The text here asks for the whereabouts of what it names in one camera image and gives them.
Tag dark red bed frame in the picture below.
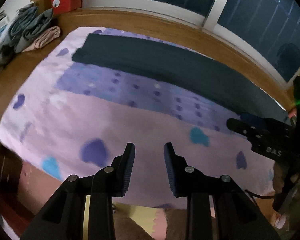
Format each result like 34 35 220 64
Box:
0 127 38 230

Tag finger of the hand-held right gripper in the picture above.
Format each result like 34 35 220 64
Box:
226 112 293 141

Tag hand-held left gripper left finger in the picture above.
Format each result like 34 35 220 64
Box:
20 142 136 240

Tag pink folded cloth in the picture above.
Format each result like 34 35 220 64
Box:
22 26 61 53

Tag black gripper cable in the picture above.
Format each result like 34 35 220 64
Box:
245 189 275 199

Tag person's right hand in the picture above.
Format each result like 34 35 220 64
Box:
272 166 288 193

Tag pastel striped blanket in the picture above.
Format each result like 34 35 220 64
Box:
82 202 290 240

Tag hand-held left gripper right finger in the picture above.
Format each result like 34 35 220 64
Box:
164 142 282 240

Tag dark teal garment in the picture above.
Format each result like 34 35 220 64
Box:
72 33 289 125

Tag grey folded cloth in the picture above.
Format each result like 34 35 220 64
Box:
0 45 15 78

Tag wooden window surround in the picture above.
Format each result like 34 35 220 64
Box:
0 0 298 120

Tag purple dotted bed sheet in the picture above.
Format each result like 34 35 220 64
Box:
0 26 290 208

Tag window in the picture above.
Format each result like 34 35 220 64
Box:
82 0 300 83

